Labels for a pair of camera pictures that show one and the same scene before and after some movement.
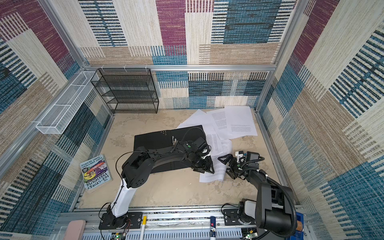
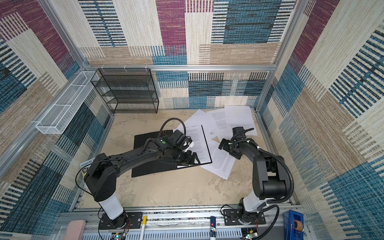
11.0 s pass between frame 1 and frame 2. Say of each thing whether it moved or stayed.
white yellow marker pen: stayed
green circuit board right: stayed
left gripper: moved
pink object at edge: stayed
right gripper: moved
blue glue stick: stayed
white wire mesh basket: stayed
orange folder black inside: stayed
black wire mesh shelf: stayed
